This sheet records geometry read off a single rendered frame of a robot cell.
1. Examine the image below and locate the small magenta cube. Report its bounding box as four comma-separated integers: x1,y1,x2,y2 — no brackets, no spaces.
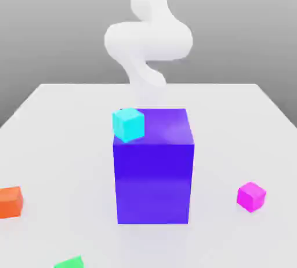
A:
236,181,267,213

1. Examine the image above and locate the large purple box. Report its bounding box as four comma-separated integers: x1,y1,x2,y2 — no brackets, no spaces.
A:
112,108,195,225

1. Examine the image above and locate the small orange cube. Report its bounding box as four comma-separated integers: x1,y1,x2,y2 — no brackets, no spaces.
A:
0,186,24,219

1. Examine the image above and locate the small green cube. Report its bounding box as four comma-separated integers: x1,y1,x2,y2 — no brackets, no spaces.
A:
53,255,85,268

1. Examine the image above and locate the small cyan cube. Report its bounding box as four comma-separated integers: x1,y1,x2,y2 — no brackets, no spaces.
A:
111,107,146,143

